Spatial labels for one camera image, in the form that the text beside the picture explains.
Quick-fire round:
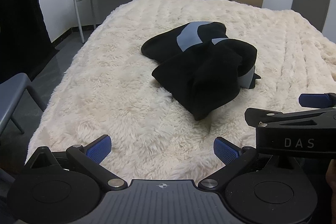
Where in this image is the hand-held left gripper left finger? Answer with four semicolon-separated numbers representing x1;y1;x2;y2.
24;135;128;190

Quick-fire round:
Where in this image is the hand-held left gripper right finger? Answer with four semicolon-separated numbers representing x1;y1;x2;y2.
198;137;302;190

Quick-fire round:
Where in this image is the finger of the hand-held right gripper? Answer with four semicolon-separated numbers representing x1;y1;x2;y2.
244;107;336;132
299;93;336;109

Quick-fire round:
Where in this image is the black and blue garment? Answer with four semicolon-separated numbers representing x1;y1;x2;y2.
141;21;261;121

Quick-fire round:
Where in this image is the cream fluffy blanket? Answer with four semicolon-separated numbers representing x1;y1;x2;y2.
25;0;336;182

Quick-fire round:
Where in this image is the grey chair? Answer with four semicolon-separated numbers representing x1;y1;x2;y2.
0;73;46;135

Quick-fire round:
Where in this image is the black curtain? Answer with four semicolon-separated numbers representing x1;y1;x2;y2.
0;0;57;85

